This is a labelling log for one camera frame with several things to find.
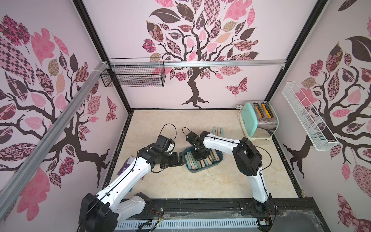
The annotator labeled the teal plastic storage box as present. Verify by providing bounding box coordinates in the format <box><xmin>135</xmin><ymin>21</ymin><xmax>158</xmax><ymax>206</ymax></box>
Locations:
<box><xmin>183</xmin><ymin>147</ymin><xmax>224</xmax><ymax>173</ymax></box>

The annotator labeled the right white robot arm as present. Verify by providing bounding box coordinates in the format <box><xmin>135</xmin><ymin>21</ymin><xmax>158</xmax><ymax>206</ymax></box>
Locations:
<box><xmin>185</xmin><ymin>131</ymin><xmax>271</xmax><ymax>207</ymax></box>

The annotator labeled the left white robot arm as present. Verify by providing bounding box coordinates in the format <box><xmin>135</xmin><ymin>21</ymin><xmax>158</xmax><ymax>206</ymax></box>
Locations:
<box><xmin>77</xmin><ymin>146</ymin><xmax>185</xmax><ymax>232</ymax></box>

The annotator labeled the purple snack packet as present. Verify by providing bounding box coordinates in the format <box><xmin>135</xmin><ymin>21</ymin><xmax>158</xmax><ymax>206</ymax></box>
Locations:
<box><xmin>117</xmin><ymin>156</ymin><xmax>136</xmax><ymax>176</ymax></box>

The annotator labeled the mint green toaster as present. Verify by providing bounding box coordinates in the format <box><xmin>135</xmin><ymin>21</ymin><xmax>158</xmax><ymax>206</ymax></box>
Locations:
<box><xmin>238</xmin><ymin>101</ymin><xmax>279</xmax><ymax>140</ymax></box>

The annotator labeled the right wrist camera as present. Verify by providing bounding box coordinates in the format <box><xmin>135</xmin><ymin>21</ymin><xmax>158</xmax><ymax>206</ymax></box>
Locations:
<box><xmin>186</xmin><ymin>131</ymin><xmax>199</xmax><ymax>146</ymax></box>

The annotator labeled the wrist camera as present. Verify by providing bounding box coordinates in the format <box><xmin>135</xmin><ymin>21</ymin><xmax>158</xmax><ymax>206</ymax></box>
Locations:
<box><xmin>186</xmin><ymin>131</ymin><xmax>199</xmax><ymax>146</ymax></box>
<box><xmin>155</xmin><ymin>135</ymin><xmax>175</xmax><ymax>154</ymax></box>

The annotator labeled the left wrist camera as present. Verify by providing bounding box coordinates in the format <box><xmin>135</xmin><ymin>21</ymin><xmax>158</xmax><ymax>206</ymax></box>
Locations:
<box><xmin>155</xmin><ymin>135</ymin><xmax>175</xmax><ymax>154</ymax></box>

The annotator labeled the white slotted cable duct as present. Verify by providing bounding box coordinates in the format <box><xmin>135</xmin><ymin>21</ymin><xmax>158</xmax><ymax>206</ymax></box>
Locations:
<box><xmin>115</xmin><ymin>218</ymin><xmax>259</xmax><ymax>231</ymax></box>

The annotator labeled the black wire basket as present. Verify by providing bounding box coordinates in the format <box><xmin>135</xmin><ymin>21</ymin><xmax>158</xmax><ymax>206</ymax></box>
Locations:
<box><xmin>100</xmin><ymin>57</ymin><xmax>166</xmax><ymax>88</ymax></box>

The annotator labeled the white wire shelf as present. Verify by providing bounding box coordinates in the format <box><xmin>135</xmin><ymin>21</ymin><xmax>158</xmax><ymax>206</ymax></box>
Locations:
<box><xmin>282</xmin><ymin>82</ymin><xmax>340</xmax><ymax>151</ymax></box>

